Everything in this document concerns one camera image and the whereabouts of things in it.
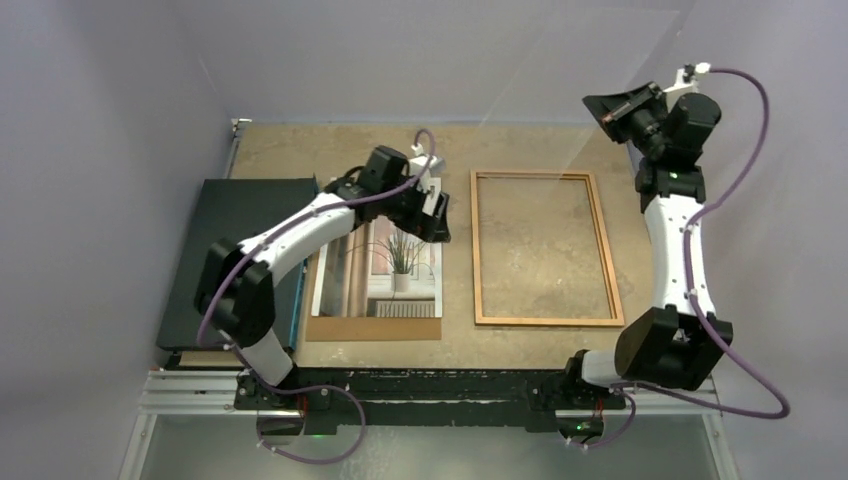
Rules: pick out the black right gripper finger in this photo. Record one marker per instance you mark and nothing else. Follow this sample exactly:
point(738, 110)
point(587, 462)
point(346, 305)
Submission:
point(601, 108)
point(636, 96)

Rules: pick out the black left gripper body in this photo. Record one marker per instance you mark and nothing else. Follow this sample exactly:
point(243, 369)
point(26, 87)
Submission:
point(405, 208)

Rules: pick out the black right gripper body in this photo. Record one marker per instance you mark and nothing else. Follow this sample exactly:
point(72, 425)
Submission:
point(645, 121)

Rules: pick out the clear glass pane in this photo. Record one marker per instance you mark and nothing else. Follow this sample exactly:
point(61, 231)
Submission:
point(592, 48)

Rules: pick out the plant photo print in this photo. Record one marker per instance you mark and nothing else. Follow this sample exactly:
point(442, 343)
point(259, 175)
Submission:
point(379, 271)

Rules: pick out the orange wooden picture frame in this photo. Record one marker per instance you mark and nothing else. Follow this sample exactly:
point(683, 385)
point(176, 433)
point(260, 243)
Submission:
point(540, 251)

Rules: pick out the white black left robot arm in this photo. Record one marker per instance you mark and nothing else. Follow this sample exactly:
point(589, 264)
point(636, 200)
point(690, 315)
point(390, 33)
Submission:
point(236, 290)

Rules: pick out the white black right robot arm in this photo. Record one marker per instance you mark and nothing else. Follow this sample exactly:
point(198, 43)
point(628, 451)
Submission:
point(677, 341)

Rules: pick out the dark box with blue edge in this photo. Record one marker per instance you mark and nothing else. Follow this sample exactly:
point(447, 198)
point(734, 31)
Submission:
point(226, 209)

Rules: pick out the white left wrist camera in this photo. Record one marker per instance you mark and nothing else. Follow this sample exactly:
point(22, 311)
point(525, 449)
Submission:
point(427, 169)

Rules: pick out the brown frame backing board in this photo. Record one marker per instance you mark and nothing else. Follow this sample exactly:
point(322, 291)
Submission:
point(345, 329)

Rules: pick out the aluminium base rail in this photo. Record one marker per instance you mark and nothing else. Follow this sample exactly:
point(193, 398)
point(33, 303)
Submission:
point(218, 392)

